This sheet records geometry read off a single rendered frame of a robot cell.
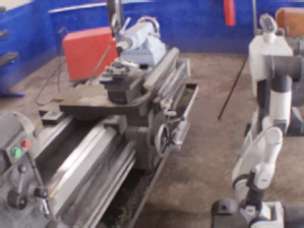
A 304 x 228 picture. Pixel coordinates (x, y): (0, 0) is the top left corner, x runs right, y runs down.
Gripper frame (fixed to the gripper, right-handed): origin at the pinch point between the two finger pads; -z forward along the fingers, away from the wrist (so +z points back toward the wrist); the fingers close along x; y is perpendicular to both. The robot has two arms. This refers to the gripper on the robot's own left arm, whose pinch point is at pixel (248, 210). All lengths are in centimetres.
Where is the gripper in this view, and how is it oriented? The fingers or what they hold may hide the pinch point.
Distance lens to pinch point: 170.6
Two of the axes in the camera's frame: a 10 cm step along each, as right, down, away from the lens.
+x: -9.7, -1.7, 1.5
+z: 0.7, -8.7, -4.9
